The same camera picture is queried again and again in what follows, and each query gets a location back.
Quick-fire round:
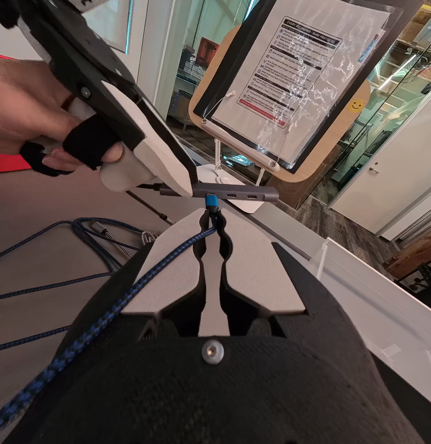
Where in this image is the wooden display board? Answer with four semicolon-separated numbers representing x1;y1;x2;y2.
188;24;371;183

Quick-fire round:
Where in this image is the grey usb hub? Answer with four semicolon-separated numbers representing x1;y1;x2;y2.
159;183;280;203

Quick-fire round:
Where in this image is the person's left hand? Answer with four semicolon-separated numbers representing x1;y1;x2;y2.
0;59;125;174

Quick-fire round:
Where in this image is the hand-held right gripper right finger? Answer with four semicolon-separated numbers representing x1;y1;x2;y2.
215;207;306;317

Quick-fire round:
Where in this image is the white board stand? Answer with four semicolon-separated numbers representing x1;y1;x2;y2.
196;139;265;214

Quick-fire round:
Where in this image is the white door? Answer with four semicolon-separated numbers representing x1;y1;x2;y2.
332;101;431;240

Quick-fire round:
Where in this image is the black hub cable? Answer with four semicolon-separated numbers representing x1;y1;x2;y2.
126;184;176;225

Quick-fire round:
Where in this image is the blue braided usb-c cable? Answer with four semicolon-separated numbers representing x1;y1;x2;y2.
0;194;225;432

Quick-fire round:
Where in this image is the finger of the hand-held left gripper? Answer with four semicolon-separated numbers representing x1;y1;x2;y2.
99;153;161;192
100;81;199;197

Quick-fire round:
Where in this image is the laminated instruction sheet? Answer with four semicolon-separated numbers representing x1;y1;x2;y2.
210;0;391;160

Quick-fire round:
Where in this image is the black clipboard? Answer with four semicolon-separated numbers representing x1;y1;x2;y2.
194;0;424;174

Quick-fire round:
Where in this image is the black white braided cable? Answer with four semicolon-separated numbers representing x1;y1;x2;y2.
91;222;160;259

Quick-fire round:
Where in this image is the framed glass panel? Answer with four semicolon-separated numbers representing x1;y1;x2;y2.
83;0;135;55

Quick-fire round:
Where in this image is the metal storage shelf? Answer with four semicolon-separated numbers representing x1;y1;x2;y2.
167;36;219;130

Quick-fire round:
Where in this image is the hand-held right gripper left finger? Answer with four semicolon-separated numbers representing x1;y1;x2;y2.
120;209;216;318

